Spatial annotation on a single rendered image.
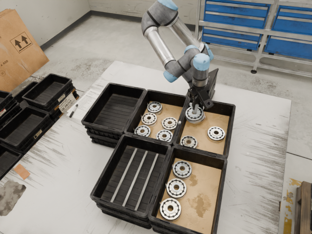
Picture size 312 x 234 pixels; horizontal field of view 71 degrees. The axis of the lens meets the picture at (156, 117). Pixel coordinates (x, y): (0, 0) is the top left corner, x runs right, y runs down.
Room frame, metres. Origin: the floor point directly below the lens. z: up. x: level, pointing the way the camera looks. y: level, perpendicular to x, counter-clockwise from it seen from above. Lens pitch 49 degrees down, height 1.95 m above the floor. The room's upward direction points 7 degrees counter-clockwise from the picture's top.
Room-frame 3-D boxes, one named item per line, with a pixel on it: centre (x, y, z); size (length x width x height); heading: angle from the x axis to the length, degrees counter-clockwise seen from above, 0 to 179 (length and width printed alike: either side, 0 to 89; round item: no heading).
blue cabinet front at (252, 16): (2.52, -1.05, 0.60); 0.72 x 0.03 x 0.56; 60
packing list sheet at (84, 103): (1.32, 0.54, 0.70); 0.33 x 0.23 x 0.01; 150
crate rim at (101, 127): (1.04, 0.26, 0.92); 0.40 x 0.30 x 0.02; 156
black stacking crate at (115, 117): (1.04, 0.26, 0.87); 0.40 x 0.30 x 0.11; 156
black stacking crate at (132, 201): (0.55, 0.15, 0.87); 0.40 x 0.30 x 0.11; 156
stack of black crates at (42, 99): (1.73, 1.03, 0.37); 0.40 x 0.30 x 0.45; 150
